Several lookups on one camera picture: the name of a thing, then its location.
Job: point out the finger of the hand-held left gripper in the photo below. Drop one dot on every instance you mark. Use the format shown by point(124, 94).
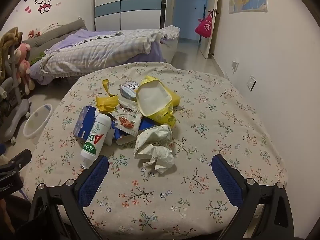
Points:
point(21, 158)

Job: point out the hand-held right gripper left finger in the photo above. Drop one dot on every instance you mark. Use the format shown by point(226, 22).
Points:
point(95, 177)

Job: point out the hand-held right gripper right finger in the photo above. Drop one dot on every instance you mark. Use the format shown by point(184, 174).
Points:
point(227, 180)

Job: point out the white plastic bucket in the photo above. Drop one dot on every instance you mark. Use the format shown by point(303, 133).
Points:
point(37, 127)

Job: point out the white plastic bottle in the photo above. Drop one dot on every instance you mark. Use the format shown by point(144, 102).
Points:
point(96, 140)

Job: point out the white paper bag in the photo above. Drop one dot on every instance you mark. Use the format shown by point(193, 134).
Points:
point(152, 142)

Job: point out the small yellow plastic bag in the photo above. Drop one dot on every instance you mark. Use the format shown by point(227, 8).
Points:
point(106, 103)

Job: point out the large yellow plastic bag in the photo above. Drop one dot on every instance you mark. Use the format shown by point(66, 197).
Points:
point(152, 97)

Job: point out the flattened white blue carton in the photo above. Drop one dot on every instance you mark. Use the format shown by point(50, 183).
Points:
point(125, 139)

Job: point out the floral tablecloth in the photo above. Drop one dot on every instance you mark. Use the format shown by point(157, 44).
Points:
point(200, 135)

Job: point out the blue white carton box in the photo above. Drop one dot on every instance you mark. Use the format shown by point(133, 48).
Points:
point(83, 122)

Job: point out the orange print snack packet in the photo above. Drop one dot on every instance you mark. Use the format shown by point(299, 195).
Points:
point(126, 123)

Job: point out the blue packet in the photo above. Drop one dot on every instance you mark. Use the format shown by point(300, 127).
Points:
point(146, 124)

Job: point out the grey white packet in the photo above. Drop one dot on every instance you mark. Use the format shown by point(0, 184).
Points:
point(127, 90)

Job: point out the pink plush toy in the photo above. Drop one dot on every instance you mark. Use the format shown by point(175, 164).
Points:
point(23, 65)

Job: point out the green cloth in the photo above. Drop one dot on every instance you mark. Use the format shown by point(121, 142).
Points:
point(37, 57)

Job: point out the checked blanket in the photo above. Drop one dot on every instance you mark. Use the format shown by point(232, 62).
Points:
point(100, 52)

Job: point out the small plush cat toy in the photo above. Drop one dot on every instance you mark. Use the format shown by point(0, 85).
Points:
point(35, 33)

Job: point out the bed with purple bedding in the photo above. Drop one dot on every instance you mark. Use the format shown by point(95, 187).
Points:
point(75, 37)

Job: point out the grey headboard cushion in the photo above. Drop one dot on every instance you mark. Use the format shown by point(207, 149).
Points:
point(62, 30)

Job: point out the white door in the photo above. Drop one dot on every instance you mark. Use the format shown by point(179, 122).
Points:
point(207, 45)

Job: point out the red bag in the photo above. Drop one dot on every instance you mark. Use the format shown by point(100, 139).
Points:
point(203, 27)

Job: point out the white blue wardrobe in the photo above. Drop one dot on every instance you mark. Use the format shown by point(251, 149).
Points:
point(130, 5)

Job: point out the white wall switch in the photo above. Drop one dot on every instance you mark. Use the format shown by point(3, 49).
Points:
point(251, 83)

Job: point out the white wall socket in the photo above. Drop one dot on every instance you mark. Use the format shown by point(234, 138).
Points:
point(235, 67)

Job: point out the white bed frame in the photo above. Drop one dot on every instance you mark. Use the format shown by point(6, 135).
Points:
point(171, 51)

